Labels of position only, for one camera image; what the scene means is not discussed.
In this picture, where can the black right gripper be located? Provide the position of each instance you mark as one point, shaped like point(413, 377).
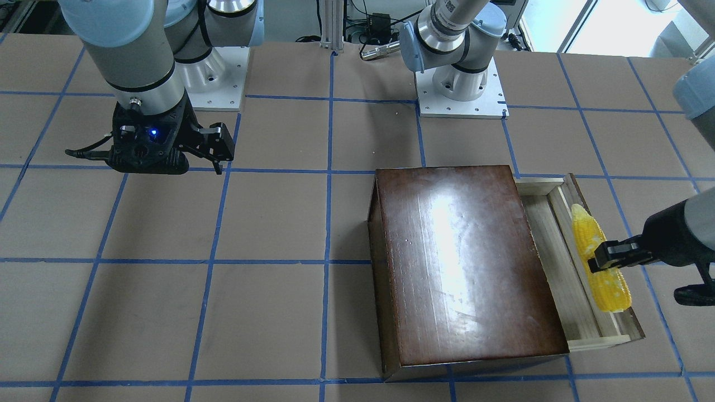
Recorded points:
point(185, 124)

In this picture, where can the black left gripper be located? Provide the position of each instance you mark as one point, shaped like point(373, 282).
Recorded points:
point(669, 231)

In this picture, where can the light wood drawer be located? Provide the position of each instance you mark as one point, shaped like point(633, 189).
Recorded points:
point(547, 204)

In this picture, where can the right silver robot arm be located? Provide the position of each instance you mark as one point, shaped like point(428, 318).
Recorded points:
point(157, 56)

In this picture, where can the dark brown wooden cabinet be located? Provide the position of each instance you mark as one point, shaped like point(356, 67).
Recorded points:
point(459, 285)

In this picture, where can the silver flashlight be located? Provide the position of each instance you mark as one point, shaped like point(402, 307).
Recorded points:
point(380, 52)

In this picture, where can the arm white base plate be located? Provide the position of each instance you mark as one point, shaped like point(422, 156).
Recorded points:
point(445, 92)
point(217, 82)

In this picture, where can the aluminium frame post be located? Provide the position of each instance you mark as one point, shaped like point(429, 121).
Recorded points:
point(332, 15)

